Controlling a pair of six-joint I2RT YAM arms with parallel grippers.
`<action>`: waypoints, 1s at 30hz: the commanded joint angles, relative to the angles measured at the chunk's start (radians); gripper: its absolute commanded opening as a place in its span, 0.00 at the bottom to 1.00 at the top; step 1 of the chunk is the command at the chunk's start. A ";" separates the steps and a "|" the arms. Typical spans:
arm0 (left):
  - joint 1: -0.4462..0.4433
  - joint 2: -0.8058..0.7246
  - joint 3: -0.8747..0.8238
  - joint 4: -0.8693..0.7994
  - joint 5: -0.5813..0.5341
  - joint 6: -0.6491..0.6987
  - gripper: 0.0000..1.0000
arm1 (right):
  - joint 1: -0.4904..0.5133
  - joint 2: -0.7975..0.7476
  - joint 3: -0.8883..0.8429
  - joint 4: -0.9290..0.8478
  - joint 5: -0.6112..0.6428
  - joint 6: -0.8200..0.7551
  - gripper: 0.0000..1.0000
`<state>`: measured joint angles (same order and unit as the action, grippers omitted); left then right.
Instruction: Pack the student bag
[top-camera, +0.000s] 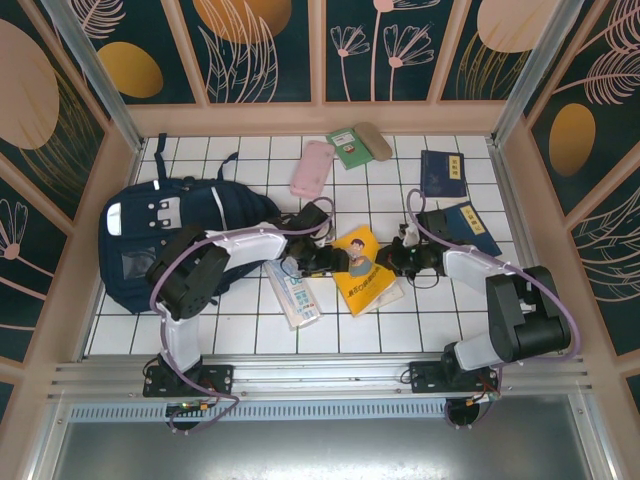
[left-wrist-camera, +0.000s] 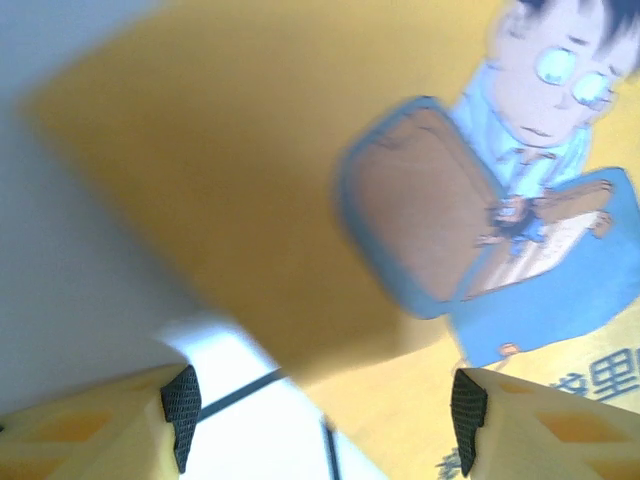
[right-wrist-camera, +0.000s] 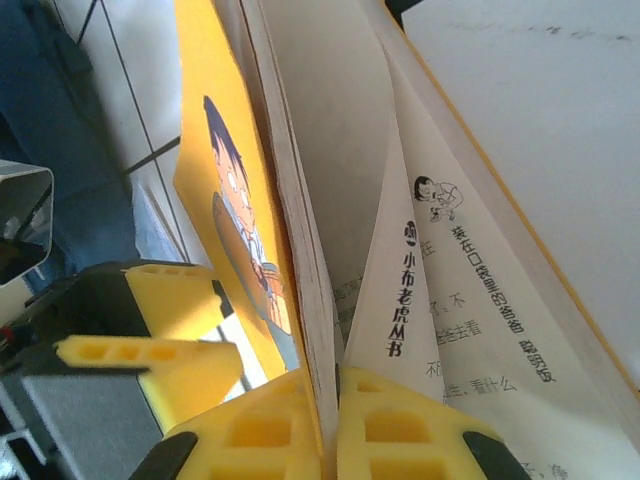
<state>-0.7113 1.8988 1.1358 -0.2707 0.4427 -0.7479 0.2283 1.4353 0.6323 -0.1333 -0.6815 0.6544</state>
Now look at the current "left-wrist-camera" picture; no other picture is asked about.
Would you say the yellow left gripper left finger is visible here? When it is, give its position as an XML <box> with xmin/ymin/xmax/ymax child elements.
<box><xmin>0</xmin><ymin>363</ymin><xmax>202</xmax><ymax>480</ymax></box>

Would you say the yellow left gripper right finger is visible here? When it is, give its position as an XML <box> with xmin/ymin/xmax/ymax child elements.
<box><xmin>449</xmin><ymin>367</ymin><xmax>640</xmax><ymax>480</ymax></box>

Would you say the yellow cartoon cover book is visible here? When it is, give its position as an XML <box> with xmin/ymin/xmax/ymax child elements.
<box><xmin>19</xmin><ymin>0</ymin><xmax>640</xmax><ymax>480</ymax></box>

